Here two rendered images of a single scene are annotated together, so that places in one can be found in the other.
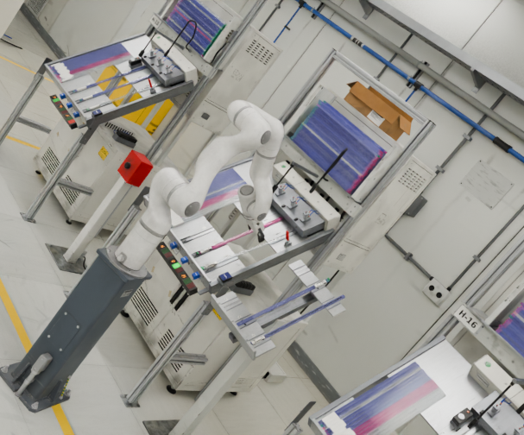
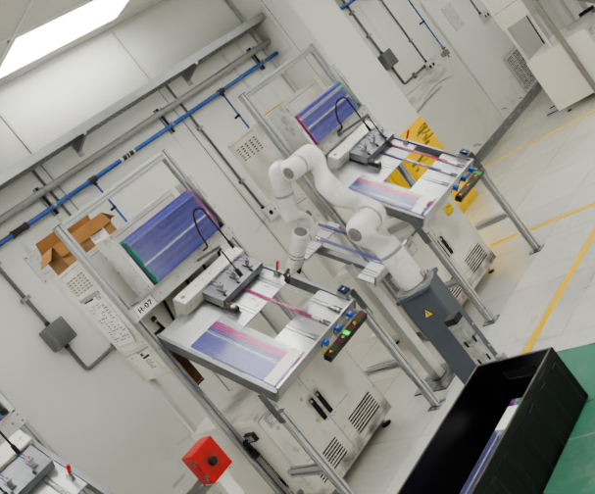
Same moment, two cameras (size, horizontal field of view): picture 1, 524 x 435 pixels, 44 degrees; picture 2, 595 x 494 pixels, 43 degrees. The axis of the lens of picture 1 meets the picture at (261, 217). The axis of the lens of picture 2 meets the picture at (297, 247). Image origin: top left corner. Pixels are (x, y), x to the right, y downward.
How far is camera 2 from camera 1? 405 cm
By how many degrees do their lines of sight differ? 74
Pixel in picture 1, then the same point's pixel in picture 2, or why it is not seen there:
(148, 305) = (328, 451)
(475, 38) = not seen: outside the picture
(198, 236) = (304, 330)
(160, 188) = (374, 223)
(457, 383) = (349, 172)
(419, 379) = (359, 184)
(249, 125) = (314, 152)
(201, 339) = (353, 374)
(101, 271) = (438, 290)
